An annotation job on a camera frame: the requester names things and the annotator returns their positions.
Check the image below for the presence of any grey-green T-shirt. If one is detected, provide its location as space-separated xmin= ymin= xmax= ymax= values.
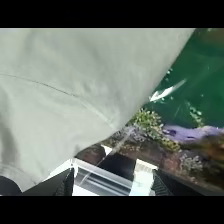
xmin=0 ymin=28 xmax=196 ymax=193

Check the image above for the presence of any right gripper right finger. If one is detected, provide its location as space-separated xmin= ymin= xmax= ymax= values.
xmin=151 ymin=168 xmax=208 ymax=197

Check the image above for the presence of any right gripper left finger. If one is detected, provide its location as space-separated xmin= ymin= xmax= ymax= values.
xmin=22 ymin=167 xmax=75 ymax=197

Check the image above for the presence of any silver frame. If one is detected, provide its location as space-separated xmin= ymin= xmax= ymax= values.
xmin=44 ymin=157 xmax=158 ymax=197

